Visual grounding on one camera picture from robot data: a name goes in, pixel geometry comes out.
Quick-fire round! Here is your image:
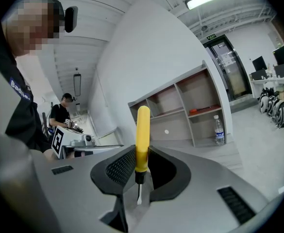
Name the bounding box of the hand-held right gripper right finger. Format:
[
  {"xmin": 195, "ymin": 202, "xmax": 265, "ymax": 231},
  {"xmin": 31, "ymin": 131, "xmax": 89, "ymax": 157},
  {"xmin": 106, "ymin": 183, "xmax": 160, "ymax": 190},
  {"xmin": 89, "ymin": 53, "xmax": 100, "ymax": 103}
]
[{"xmin": 131, "ymin": 145, "xmax": 276, "ymax": 233}]

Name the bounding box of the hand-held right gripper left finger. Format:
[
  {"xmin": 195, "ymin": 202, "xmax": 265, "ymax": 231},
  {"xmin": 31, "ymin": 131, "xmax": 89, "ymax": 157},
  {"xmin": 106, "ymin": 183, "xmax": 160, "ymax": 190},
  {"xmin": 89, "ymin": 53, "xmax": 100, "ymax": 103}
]
[{"xmin": 31, "ymin": 144, "xmax": 137, "ymax": 233}]

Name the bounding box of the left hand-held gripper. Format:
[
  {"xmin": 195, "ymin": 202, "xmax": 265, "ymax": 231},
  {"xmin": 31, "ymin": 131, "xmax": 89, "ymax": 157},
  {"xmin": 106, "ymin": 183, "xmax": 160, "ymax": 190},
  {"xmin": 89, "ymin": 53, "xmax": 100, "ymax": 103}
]
[{"xmin": 50, "ymin": 126, "xmax": 125, "ymax": 160}]

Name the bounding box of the yellow screwdriver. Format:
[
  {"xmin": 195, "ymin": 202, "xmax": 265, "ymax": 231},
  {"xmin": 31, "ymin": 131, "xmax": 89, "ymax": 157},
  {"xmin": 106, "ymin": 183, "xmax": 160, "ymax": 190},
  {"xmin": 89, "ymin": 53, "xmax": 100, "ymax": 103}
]
[{"xmin": 134, "ymin": 105, "xmax": 151, "ymax": 206}]

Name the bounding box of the person's left forearm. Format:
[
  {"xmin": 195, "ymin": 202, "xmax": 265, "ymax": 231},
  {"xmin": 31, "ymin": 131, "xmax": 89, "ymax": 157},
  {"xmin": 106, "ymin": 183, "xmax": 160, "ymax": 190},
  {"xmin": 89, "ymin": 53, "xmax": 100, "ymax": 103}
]
[{"xmin": 43, "ymin": 149, "xmax": 56, "ymax": 160}]

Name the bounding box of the clear water bottle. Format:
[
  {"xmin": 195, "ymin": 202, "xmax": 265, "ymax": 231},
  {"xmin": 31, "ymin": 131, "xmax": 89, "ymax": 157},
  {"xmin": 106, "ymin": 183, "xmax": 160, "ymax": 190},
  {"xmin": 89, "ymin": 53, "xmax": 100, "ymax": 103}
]
[{"xmin": 213, "ymin": 114, "xmax": 226, "ymax": 146}]

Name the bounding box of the orange tool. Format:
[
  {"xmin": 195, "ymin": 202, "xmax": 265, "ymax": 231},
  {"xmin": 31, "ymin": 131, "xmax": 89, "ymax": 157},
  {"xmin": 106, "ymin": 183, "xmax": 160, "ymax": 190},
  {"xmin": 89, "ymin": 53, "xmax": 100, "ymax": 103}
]
[{"xmin": 188, "ymin": 106, "xmax": 212, "ymax": 114}]

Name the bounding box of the person's black top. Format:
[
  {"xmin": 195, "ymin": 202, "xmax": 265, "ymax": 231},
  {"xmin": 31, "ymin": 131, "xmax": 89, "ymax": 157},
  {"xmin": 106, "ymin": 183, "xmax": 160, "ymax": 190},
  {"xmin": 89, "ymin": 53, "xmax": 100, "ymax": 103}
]
[{"xmin": 0, "ymin": 25, "xmax": 53, "ymax": 153}]

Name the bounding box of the wooden shelf unit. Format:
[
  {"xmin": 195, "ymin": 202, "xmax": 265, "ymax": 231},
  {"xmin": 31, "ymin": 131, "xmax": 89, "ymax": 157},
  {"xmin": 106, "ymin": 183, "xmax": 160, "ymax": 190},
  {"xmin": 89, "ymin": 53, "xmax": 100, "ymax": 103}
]
[{"xmin": 128, "ymin": 60, "xmax": 230, "ymax": 149}]

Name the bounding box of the black framed glass door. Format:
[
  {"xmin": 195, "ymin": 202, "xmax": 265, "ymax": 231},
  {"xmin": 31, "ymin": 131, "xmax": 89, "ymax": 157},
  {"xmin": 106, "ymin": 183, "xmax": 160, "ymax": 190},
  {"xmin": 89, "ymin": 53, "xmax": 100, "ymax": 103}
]
[{"xmin": 202, "ymin": 33, "xmax": 253, "ymax": 102}]

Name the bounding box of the white long desk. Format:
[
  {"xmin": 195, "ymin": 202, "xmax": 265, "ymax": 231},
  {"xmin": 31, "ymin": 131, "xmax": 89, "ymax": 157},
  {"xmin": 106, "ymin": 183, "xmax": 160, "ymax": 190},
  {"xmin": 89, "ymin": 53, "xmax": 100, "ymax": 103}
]
[{"xmin": 250, "ymin": 76, "xmax": 284, "ymax": 100}]

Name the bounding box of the person's head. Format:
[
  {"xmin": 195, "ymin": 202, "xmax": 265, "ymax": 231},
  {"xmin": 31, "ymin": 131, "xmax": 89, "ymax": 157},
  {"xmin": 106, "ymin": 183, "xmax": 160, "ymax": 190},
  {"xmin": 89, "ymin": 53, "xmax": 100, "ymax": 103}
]
[{"xmin": 2, "ymin": 0, "xmax": 66, "ymax": 58}]

